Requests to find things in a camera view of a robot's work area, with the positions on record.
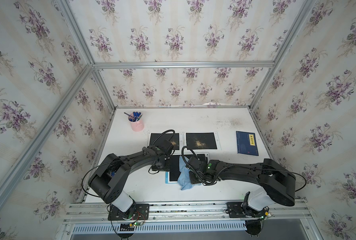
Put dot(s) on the light blue microfiber cloth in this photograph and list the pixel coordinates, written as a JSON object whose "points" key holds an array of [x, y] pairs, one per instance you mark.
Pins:
{"points": [[184, 177]]}

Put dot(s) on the blue framed drawing tablet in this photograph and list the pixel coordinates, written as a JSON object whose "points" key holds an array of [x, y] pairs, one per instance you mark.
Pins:
{"points": [[172, 176]]}

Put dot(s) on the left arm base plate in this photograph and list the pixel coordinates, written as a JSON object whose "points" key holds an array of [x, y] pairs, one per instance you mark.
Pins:
{"points": [[136, 212]]}

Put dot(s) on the left white framed tablet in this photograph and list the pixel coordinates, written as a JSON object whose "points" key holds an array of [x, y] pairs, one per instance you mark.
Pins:
{"points": [[176, 140]]}

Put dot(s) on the white framed tablet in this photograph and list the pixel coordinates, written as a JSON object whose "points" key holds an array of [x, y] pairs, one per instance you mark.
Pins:
{"points": [[202, 141], [176, 140]]}

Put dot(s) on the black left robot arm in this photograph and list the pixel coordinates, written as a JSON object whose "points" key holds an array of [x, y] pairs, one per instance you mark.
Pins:
{"points": [[110, 177]]}

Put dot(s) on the right white framed tablet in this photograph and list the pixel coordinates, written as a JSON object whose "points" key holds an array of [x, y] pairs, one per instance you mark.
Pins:
{"points": [[202, 141]]}

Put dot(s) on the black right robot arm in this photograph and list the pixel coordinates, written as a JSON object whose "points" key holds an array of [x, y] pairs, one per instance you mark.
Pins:
{"points": [[247, 189]]}

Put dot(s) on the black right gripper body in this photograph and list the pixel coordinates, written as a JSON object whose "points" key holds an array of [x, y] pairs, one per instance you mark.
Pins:
{"points": [[196, 179]]}

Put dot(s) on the pink pen cup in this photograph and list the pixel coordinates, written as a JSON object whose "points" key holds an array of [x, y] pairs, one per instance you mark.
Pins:
{"points": [[136, 126]]}

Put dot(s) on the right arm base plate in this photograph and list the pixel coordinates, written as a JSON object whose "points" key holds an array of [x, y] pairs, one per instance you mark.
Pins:
{"points": [[243, 210]]}

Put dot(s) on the dark blue book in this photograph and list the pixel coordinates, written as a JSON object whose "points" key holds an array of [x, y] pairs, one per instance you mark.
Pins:
{"points": [[246, 143]]}

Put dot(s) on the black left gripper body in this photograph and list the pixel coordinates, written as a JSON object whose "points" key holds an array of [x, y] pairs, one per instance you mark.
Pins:
{"points": [[165, 166]]}

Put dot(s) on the small green circuit board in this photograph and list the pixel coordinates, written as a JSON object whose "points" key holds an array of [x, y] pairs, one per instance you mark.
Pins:
{"points": [[130, 227]]}

